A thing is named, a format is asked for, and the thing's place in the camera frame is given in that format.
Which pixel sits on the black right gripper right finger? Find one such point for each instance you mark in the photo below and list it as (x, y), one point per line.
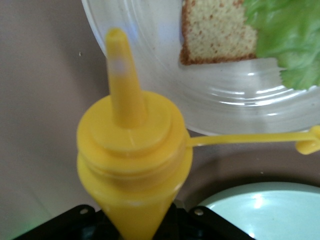
(200, 225)

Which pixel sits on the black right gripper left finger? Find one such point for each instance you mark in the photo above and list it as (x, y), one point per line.
(75, 225)

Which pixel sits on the yellow mustard squeeze bottle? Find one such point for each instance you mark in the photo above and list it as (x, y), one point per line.
(130, 150)

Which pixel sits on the brown bread slice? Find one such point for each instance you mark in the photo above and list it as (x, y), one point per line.
(215, 32)

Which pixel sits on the green lettuce leaf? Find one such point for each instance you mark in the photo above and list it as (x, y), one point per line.
(287, 37)

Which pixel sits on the mint green plate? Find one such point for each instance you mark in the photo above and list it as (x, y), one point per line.
(262, 212)

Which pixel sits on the beige plate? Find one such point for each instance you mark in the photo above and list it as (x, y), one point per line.
(225, 82)

